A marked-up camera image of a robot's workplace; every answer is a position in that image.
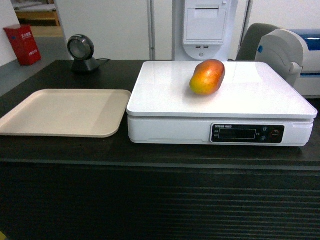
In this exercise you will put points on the dark red mango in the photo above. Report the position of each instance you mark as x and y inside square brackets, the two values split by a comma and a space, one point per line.
[207, 77]

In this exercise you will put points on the white checkout scale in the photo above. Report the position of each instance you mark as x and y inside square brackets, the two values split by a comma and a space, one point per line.
[254, 106]

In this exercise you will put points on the black checkout counter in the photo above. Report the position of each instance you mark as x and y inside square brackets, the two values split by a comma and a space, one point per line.
[54, 188]

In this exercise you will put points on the beige plastic tray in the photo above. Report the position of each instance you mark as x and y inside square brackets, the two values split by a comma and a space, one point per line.
[81, 113]

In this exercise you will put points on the white partition panel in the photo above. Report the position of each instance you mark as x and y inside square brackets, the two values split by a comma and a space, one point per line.
[121, 29]

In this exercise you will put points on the white receipt printer kiosk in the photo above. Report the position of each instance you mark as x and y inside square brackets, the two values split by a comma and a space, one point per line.
[202, 29]

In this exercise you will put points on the black barcode scanner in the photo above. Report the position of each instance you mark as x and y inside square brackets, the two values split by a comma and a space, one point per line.
[81, 48]

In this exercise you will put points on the grey office chair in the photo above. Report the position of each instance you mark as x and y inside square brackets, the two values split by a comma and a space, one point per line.
[251, 41]

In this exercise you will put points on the white label printer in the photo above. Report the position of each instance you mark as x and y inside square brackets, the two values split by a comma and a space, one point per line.
[295, 55]

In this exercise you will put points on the red fire extinguisher box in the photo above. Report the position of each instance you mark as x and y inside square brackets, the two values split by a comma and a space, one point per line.
[23, 44]

